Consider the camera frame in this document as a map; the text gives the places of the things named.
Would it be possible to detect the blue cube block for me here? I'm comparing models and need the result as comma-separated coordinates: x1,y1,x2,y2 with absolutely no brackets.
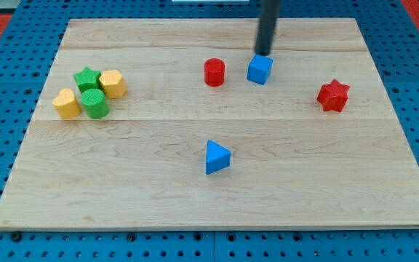
247,55,273,85

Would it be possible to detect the blue triangle block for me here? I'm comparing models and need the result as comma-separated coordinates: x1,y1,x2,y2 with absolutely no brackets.
205,140,231,175

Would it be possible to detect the red cylinder block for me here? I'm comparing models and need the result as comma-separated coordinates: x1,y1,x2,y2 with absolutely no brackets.
204,58,226,87

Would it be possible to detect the wooden board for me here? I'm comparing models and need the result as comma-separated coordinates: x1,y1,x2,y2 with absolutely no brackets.
0,18,419,231

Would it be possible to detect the yellow hexagon block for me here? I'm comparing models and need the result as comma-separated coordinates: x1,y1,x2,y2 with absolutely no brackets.
99,70,127,99

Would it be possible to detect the green cylinder block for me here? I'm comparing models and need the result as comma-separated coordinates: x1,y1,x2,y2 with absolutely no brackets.
81,89,110,119

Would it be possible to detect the red star block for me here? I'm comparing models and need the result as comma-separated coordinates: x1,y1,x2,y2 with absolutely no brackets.
317,79,351,112

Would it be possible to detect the green star block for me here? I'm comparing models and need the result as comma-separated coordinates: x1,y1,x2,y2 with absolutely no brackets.
73,67,101,93

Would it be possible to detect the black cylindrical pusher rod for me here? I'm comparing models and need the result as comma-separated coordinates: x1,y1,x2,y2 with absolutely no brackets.
254,0,282,56

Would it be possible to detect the yellow heart block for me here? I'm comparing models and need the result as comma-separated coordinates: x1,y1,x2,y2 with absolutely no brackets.
52,88,81,119

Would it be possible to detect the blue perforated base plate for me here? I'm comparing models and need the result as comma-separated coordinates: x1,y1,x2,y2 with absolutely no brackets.
0,0,419,261

